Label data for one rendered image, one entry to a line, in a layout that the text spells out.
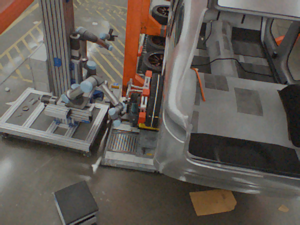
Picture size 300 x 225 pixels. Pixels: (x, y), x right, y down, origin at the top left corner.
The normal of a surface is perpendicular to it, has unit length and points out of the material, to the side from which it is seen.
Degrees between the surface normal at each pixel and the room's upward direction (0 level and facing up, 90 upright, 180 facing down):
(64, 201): 0
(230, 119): 22
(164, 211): 0
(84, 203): 0
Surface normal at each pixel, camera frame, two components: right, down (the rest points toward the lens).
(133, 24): -0.09, 0.67
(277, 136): 0.08, -0.47
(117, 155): 0.12, -0.73
